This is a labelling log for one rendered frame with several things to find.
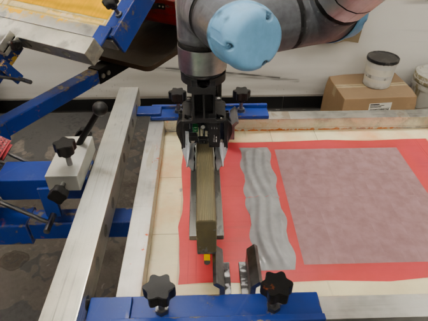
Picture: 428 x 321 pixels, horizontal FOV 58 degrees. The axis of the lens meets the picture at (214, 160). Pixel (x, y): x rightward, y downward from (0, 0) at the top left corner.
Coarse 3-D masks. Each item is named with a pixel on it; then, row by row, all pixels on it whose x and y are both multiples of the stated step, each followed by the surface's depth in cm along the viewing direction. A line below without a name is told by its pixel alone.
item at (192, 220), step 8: (192, 176) 73; (216, 176) 73; (192, 184) 72; (216, 184) 72; (192, 192) 70; (216, 192) 70; (192, 200) 68; (216, 200) 68; (192, 208) 67; (216, 208) 67; (192, 216) 65; (192, 224) 64; (192, 232) 62
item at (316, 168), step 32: (224, 160) 91; (288, 160) 91; (320, 160) 91; (352, 160) 91; (384, 160) 91; (416, 160) 91; (224, 192) 82; (288, 192) 82; (320, 192) 82; (352, 192) 82; (384, 192) 82; (416, 192) 82
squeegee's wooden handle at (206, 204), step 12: (204, 144) 71; (204, 156) 68; (204, 168) 65; (204, 180) 63; (204, 192) 60; (204, 204) 58; (204, 216) 56; (216, 216) 57; (204, 228) 56; (216, 228) 57; (204, 240) 58; (216, 240) 58; (204, 252) 60; (216, 252) 60
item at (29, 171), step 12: (12, 168) 75; (24, 168) 75; (36, 168) 75; (0, 180) 72; (12, 180) 72; (24, 180) 72; (36, 180) 73; (0, 192) 74; (12, 192) 74; (24, 192) 74; (36, 192) 74; (72, 192) 75
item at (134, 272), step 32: (160, 128) 96; (256, 128) 101; (288, 128) 101; (320, 128) 101; (352, 128) 102; (384, 128) 102; (160, 160) 89; (128, 256) 65; (128, 288) 60; (352, 320) 56; (384, 320) 57; (416, 320) 57
